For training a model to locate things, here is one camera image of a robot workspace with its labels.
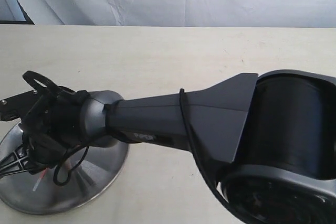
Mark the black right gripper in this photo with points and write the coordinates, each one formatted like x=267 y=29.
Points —
x=50 y=136

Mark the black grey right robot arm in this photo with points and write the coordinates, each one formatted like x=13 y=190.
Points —
x=264 y=144

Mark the round stainless steel plate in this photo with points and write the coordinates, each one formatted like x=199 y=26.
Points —
x=96 y=173

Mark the black frame at left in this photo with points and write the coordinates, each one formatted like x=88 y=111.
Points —
x=27 y=20

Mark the thin red stick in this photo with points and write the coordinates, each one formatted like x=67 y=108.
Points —
x=39 y=180

